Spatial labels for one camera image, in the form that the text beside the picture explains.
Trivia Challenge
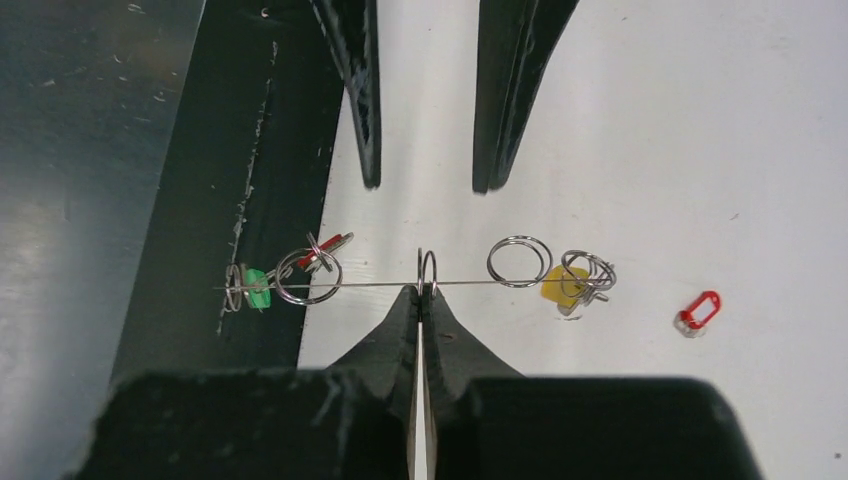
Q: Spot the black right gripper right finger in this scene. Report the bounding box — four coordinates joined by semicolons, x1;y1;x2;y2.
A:
420;289;761;479

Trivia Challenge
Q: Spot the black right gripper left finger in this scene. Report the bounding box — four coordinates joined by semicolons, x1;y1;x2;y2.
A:
69;286;420;479

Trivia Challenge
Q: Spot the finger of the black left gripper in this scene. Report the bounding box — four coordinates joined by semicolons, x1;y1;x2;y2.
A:
472;0;579;194
311;0;382;190

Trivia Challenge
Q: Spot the green key tag with key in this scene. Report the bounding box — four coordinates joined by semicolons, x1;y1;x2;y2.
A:
242;265;271;311

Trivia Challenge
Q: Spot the yellow key tag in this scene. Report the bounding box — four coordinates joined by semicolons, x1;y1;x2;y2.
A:
540;265;589;316

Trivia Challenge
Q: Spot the solid red key tag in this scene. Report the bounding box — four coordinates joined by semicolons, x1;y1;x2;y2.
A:
296;232;354;272

